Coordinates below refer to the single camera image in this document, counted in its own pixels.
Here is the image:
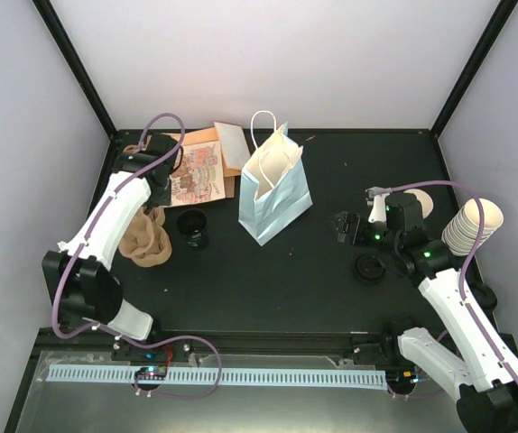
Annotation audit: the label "brown pulp cup carrier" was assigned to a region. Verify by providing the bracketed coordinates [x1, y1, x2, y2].
[118, 207, 172, 268]

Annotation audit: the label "light blue paper bag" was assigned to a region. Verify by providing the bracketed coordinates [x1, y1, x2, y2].
[238, 123, 313, 246]

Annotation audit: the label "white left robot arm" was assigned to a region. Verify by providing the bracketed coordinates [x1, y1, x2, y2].
[42, 134, 182, 360]

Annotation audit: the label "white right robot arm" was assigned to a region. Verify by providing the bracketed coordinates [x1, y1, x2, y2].
[330, 189, 518, 432]

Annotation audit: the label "black coffee cup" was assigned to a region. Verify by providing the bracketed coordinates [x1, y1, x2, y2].
[176, 208, 208, 249]

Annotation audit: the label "black cup lid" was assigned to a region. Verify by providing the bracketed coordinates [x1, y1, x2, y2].
[352, 253, 385, 285]

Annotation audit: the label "illustrated greeting card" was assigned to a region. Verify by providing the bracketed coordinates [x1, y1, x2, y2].
[169, 141, 227, 207]

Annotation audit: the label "rubber bands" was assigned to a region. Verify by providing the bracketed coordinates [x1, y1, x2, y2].
[123, 144, 141, 153]

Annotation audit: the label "single white paper cup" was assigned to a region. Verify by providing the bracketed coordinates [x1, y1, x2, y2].
[405, 189, 434, 219]

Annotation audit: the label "stack of white paper cups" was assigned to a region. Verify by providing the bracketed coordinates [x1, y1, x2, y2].
[441, 198, 504, 257]

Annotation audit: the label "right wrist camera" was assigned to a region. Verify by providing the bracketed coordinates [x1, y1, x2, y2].
[365, 187, 393, 223]

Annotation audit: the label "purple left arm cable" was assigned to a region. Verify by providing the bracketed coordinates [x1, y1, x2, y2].
[51, 112, 223, 400]

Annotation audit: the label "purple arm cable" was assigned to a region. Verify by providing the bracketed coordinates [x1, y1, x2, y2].
[366, 180, 518, 429]
[51, 112, 223, 400]

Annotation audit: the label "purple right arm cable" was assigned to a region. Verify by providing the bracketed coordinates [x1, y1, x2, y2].
[366, 180, 518, 429]

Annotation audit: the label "light blue cable duct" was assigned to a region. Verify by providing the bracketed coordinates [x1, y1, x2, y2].
[46, 364, 387, 391]

